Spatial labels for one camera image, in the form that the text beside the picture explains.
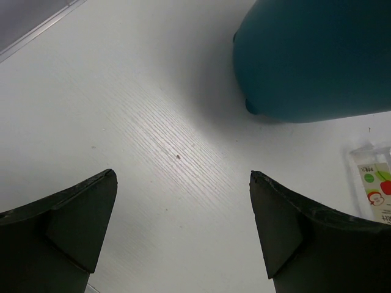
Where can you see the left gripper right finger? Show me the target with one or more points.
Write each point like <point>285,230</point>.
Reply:
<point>310,247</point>

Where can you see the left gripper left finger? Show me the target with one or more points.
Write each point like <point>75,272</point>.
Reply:
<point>53,244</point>

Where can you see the clear square juice bottle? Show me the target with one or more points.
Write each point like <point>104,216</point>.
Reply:
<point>370,178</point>

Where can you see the teal bin with yellow rim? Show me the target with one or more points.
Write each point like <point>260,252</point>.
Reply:
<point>306,61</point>

